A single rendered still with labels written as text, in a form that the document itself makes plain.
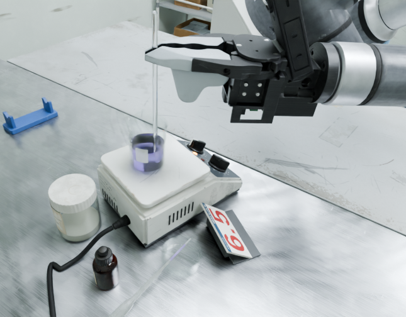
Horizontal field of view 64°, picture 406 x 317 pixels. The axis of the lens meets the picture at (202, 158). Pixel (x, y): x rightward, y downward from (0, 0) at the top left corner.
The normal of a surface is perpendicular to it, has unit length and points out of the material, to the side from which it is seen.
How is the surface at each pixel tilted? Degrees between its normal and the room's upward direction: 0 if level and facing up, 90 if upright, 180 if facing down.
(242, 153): 0
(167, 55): 43
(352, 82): 80
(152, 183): 0
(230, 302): 0
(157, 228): 90
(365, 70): 62
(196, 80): 90
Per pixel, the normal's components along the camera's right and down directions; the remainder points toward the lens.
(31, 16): 0.86, 0.39
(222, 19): -0.51, 0.51
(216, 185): 0.66, 0.53
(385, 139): 0.10, -0.76
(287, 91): 0.11, 0.65
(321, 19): -0.17, 0.45
